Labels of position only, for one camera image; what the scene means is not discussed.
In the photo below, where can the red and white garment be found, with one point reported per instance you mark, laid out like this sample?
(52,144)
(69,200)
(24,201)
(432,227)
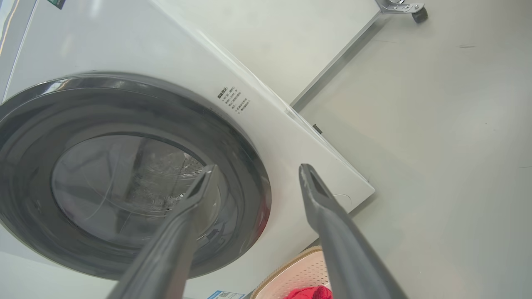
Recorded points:
(309,293)

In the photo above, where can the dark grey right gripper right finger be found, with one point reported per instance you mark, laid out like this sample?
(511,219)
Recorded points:
(349,249)

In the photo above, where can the blue energy label sticker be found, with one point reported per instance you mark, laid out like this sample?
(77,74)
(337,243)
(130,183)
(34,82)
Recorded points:
(224,295)

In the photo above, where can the round dark washing machine door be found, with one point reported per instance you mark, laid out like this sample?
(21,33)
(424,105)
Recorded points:
(37,174)

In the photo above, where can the metal caster leg black wheel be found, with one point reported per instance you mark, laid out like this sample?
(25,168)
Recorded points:
(419,15)

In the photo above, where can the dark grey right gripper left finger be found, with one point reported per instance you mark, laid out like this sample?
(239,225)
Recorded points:
(166,249)

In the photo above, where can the cream perforated laundry basket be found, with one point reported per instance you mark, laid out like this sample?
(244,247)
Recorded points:
(291,276)

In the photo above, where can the white front-load washing machine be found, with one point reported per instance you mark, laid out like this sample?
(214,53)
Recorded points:
(124,45)

